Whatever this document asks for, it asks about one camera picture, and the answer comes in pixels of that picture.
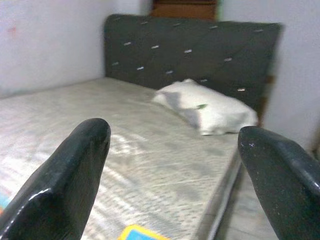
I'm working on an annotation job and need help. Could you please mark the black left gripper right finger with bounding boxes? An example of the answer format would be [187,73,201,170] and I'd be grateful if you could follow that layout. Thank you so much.
[237,126,320,240]

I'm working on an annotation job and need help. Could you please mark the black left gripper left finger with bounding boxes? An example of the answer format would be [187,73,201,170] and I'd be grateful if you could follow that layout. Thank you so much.
[0,117,112,240]

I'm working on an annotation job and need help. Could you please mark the blue yellow-edged picture book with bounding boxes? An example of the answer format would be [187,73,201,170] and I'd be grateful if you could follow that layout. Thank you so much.
[119,223,171,240]

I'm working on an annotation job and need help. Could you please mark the teal blanket with colourful hearts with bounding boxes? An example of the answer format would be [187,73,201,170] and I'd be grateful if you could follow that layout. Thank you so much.
[0,191,10,216]

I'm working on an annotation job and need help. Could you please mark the grey quilted mattress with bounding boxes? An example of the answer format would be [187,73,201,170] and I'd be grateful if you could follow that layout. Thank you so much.
[0,76,244,240]

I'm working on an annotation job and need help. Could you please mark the white pillow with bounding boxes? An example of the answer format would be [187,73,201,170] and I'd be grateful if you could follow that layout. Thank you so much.
[151,78,259,137]

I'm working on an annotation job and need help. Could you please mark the dark tufted headboard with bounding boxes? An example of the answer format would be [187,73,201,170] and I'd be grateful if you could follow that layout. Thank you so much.
[103,13,284,119]

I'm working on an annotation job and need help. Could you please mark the brown wooden panel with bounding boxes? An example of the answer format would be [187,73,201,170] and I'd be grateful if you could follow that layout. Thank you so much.
[149,0,219,21]

